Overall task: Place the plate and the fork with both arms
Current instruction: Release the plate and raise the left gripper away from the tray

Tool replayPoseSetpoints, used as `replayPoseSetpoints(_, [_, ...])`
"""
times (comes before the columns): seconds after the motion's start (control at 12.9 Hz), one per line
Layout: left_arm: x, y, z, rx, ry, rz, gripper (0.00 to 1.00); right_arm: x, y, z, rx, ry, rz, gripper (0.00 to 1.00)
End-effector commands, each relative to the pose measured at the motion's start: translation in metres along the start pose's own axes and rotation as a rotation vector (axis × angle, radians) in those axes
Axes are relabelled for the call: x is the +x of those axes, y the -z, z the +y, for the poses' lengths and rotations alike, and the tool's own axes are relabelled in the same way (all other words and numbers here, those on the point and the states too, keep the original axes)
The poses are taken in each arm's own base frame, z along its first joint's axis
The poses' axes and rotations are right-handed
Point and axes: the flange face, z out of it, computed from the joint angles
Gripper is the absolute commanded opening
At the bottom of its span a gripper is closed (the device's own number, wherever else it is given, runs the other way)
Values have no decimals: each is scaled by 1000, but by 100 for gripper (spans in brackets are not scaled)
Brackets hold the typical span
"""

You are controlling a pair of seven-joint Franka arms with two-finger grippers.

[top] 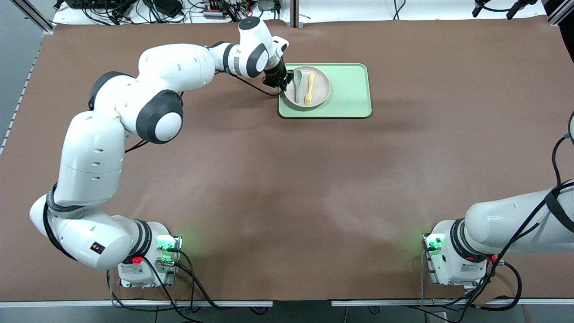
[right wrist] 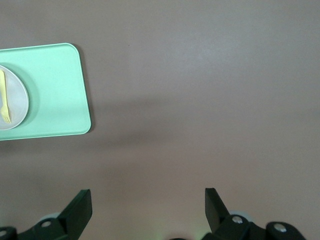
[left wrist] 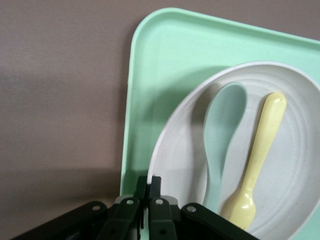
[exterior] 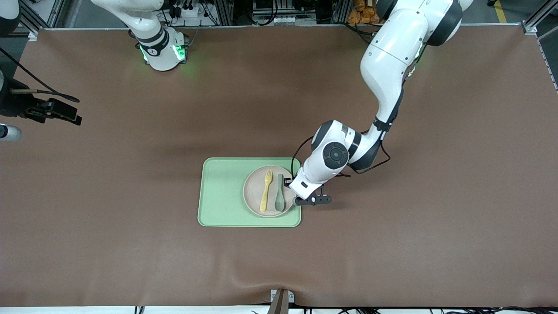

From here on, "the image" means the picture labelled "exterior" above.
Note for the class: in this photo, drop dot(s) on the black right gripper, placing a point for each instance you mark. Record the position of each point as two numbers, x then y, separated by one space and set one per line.
13 104

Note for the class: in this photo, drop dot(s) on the white power strip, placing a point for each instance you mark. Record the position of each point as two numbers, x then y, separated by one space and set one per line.
189 11

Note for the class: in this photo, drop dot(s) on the grey table edge clamp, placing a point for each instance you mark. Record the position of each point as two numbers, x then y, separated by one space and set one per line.
281 301

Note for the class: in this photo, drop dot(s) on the yellow plastic fork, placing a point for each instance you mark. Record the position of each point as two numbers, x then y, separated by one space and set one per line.
265 194

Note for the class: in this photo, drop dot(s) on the green plastic spoon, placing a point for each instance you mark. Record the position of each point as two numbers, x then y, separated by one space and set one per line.
279 200

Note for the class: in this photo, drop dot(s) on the light green rectangular tray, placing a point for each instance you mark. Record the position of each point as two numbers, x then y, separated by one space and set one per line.
222 196

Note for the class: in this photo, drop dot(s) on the brown table cover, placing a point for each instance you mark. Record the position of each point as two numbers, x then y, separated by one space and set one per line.
109 253

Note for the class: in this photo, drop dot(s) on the pile of orange items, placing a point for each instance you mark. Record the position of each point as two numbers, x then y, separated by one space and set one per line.
362 13

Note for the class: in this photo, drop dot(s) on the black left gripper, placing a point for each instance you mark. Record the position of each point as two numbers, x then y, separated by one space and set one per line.
286 179

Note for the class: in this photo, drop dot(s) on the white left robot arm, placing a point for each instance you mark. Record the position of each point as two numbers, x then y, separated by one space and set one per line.
392 56

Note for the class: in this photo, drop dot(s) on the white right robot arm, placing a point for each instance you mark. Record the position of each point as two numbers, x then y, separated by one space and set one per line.
159 52

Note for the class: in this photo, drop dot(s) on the aluminium corner bracket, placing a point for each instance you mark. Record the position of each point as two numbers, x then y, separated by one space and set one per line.
33 35
529 28

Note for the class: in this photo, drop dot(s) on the round beige plate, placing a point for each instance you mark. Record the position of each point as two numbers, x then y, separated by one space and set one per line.
253 192

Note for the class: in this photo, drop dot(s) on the white terminal block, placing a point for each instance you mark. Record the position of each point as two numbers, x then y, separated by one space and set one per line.
281 20

